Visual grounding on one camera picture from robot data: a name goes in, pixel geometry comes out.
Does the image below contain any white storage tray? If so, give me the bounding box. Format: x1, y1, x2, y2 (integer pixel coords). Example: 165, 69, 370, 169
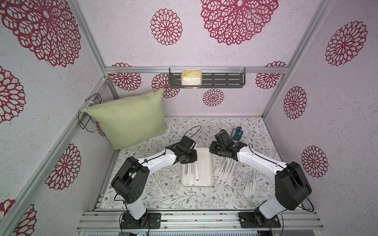
186, 147, 214, 188

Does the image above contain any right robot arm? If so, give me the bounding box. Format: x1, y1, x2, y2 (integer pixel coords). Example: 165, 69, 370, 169
210, 129, 312, 222

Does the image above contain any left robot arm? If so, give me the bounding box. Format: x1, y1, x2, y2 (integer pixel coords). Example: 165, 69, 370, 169
111, 135, 197, 220

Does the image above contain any yellow white sponge box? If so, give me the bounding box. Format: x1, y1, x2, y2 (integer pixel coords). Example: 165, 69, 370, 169
181, 70, 202, 86

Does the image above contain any teal alarm clock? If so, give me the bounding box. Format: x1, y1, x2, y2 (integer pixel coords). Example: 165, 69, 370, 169
231, 126, 243, 141

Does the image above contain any wrapped straw right bundle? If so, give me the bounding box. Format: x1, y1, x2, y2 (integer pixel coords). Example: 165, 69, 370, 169
213, 157, 238, 186

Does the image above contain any green cushion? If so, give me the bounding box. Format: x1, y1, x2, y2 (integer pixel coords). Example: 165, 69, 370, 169
82, 89, 167, 150

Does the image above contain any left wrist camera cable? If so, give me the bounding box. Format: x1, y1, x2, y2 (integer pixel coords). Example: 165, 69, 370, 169
183, 125, 202, 141

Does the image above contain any dark wall shelf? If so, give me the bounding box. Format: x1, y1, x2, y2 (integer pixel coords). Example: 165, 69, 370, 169
169, 67, 246, 89

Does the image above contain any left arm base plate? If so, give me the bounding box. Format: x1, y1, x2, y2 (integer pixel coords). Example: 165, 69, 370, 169
120, 212, 161, 230

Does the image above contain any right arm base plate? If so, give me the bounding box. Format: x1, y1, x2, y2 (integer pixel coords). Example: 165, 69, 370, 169
238, 212, 282, 229

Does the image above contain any black wire wall rack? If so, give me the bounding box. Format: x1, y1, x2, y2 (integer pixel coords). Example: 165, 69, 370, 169
77, 92, 102, 133

